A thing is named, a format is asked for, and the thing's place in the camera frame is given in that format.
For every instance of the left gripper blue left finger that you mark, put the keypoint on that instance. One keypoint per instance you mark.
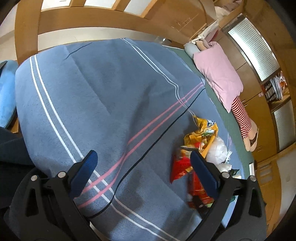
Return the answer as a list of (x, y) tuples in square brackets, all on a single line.
[(80, 173)]

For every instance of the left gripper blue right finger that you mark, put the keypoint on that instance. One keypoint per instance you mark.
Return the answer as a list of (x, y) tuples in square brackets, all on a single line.
[(207, 173)]

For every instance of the red snack wrapper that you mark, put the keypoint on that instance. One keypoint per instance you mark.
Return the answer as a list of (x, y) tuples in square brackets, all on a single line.
[(181, 167)]

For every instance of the yellow snack wrapper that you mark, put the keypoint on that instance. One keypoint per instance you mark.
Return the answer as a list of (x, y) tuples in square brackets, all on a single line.
[(203, 137)]

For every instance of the white crumpled plastic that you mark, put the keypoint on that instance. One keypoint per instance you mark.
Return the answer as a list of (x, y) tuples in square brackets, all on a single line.
[(219, 155)]

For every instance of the white flat board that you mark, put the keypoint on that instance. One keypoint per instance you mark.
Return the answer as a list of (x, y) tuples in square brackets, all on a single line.
[(251, 169)]

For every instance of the striped plush doll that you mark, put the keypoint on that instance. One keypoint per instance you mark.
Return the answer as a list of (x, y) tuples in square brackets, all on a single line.
[(247, 126)]

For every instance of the blue striped blanket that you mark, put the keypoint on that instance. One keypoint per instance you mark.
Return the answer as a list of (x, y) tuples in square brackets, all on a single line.
[(111, 138)]

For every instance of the pink pillow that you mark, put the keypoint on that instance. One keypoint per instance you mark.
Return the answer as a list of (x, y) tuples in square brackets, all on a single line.
[(214, 64)]

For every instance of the stacked books on shelf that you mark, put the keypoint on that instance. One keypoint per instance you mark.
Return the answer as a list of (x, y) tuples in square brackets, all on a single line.
[(274, 88)]

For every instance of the blue cushion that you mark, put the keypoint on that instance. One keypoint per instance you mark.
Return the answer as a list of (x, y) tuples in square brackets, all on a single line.
[(8, 100)]

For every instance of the wooden wall cabinets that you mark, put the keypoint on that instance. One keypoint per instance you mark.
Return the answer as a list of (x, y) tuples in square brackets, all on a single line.
[(252, 98)]

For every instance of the wooden bed frame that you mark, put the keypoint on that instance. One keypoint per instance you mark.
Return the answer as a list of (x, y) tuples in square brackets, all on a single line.
[(115, 20)]

